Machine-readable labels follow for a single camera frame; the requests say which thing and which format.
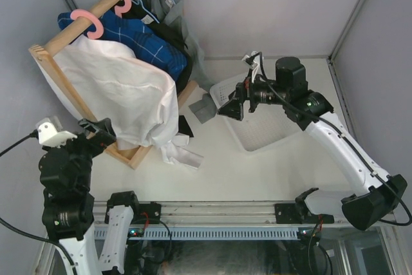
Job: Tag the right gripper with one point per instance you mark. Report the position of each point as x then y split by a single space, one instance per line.
232 109

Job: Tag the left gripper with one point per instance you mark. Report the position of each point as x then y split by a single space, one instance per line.
99 139

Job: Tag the white shirt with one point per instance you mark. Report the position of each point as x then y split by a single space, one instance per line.
139 98

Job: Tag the blue plaid shirt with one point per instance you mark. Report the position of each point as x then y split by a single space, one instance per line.
129 38

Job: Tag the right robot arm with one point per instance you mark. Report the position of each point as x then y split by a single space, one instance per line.
374 192

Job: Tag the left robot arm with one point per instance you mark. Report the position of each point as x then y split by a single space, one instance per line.
68 204

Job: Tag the black shirt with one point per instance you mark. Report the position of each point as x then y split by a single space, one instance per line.
168 35

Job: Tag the grey shirt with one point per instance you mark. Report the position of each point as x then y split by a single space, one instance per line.
172 15

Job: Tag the white plastic basket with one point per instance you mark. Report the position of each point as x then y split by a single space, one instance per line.
267 128

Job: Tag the wooden clothes rack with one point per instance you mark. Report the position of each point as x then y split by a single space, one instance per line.
72 25

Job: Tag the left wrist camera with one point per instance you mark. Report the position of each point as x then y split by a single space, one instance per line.
51 133

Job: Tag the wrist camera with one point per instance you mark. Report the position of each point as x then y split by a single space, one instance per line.
255 63
51 133

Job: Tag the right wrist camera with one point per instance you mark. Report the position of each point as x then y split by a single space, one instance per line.
255 63

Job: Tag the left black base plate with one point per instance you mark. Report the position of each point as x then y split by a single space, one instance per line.
148 212

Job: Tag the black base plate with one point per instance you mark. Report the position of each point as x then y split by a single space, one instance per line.
289 213
148 212

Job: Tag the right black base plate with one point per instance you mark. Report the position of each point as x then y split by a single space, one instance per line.
289 213

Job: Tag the aluminium mounting rail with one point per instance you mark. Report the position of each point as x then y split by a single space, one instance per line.
218 213

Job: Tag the slotted grey cable duct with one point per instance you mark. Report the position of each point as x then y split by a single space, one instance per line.
160 233

